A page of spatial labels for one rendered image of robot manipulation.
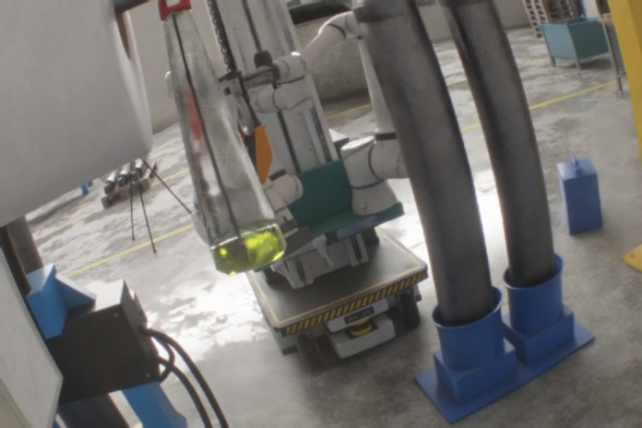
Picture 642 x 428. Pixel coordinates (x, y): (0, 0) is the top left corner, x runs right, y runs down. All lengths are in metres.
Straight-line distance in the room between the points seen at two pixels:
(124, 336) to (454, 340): 1.28
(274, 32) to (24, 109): 2.38
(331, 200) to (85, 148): 2.39
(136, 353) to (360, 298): 1.55
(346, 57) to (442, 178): 7.36
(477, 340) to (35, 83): 1.94
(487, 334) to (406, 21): 1.10
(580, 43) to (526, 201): 6.60
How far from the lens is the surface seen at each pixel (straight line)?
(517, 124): 2.04
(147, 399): 1.34
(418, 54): 1.86
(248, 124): 1.82
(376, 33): 1.86
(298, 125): 2.80
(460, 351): 2.21
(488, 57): 1.99
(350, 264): 2.98
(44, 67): 0.42
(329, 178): 2.78
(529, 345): 2.34
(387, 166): 2.55
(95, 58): 0.42
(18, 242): 1.51
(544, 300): 2.29
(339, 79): 9.23
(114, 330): 1.26
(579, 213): 3.36
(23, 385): 0.63
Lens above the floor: 1.48
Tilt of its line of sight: 18 degrees down
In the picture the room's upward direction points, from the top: 18 degrees counter-clockwise
